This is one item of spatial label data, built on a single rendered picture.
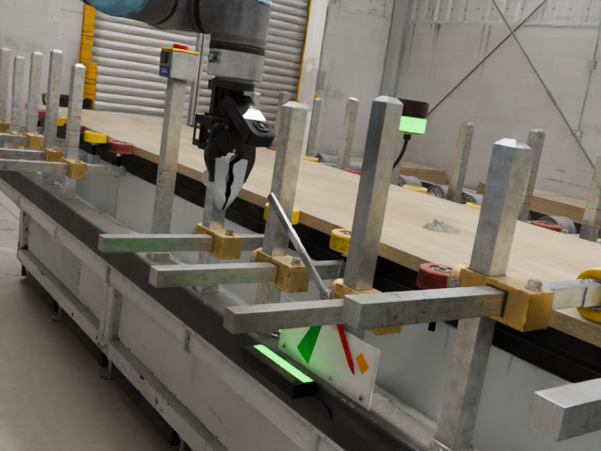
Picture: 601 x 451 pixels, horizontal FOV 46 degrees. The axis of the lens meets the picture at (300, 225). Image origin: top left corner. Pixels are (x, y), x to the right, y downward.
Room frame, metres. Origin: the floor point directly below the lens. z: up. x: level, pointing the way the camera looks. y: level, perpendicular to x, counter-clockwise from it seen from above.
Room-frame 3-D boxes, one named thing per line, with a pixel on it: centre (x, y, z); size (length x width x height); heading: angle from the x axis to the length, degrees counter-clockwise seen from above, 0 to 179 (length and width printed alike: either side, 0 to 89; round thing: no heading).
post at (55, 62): (2.53, 0.94, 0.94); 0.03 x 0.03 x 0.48; 37
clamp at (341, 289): (1.11, -0.12, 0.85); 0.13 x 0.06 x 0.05; 37
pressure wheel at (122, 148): (2.39, 0.64, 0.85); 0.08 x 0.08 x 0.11
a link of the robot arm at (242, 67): (1.18, 0.15, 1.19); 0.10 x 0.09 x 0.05; 128
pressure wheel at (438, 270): (1.18, -0.25, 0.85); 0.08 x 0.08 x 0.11
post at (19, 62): (2.93, 1.23, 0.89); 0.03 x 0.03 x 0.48; 37
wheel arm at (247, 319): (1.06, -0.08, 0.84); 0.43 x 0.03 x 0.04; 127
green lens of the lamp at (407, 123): (1.15, -0.15, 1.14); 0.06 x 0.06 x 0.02
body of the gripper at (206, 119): (1.18, 0.15, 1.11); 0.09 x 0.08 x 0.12; 38
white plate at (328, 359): (1.14, -0.07, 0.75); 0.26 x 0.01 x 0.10; 37
